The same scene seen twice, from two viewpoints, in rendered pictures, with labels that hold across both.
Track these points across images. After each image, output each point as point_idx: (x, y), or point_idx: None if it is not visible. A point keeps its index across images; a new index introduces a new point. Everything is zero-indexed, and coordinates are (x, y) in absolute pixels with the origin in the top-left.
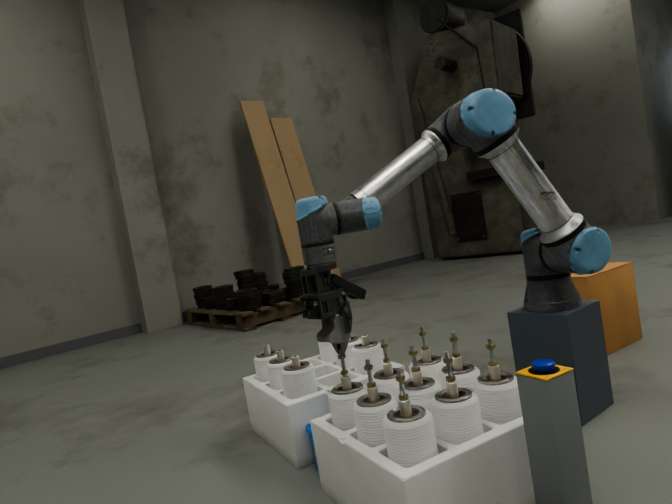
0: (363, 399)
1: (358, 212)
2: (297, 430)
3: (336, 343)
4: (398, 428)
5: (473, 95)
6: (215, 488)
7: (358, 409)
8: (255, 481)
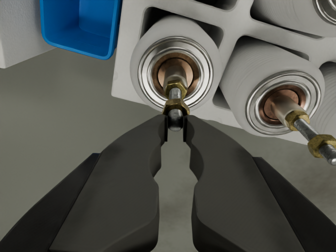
0: (259, 113)
1: None
2: (35, 46)
3: (162, 143)
4: None
5: None
6: (33, 116)
7: (265, 136)
8: (51, 88)
